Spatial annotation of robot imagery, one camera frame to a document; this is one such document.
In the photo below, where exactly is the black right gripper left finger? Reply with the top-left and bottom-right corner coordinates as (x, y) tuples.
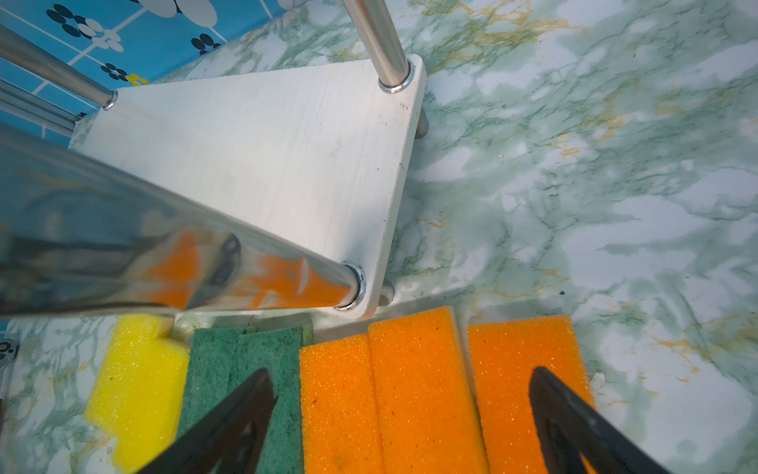
(140, 369), (278, 474)

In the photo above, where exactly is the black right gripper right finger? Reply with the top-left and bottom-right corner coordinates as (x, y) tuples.
(529, 367), (667, 474)

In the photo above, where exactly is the white two-tier shelf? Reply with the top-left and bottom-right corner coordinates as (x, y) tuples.
(1, 1), (428, 320)

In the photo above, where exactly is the green sponge left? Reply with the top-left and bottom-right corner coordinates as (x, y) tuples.
(177, 328), (246, 438)

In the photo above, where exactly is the green sponge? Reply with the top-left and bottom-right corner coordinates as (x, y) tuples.
(229, 325), (313, 473)
(177, 328), (246, 438)

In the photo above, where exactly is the orange sponge right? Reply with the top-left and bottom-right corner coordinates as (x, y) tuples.
(467, 315), (595, 473)

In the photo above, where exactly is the orange sponge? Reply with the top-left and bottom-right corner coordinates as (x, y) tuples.
(368, 307), (489, 473)
(467, 315), (595, 473)
(300, 334), (385, 473)

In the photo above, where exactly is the green sponge right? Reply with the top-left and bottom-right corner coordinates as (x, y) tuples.
(229, 325), (313, 473)

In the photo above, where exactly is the orange sponge left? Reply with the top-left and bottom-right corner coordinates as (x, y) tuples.
(300, 334), (385, 473)

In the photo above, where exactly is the orange sponge middle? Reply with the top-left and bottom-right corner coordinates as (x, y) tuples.
(368, 307), (489, 473)

